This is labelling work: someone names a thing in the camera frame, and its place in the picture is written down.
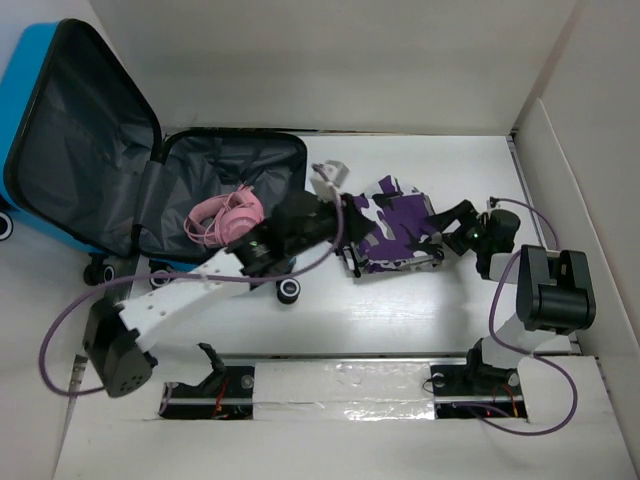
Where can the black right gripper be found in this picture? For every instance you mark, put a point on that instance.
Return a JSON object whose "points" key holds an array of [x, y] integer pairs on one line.
{"points": [[463, 211]]}

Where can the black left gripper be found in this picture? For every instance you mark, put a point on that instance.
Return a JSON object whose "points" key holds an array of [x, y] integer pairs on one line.
{"points": [[355, 223]]}

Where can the purple camouflage cloth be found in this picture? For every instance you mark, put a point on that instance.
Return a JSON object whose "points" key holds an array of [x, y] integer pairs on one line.
{"points": [[402, 239]]}

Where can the pink headphones with cable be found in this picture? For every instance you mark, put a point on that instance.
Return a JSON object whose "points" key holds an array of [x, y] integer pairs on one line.
{"points": [[223, 219]]}

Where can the blue child suitcase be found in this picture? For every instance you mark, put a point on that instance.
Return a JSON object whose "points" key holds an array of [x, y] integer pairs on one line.
{"points": [[85, 160]]}

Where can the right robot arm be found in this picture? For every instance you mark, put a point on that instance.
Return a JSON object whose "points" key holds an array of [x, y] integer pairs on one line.
{"points": [[554, 297]]}

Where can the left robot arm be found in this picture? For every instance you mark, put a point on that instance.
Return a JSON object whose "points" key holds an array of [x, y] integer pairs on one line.
{"points": [[119, 336]]}

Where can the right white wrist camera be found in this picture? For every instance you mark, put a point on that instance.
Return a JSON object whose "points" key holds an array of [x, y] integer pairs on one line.
{"points": [[492, 203]]}

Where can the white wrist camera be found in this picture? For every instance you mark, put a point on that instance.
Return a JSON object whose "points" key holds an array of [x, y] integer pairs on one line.
{"points": [[492, 203], [327, 178]]}

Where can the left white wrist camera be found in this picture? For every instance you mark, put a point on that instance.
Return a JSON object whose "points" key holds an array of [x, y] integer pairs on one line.
{"points": [[327, 178]]}

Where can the metal base rail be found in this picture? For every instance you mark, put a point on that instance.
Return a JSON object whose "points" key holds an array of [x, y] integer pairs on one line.
{"points": [[189, 387]]}

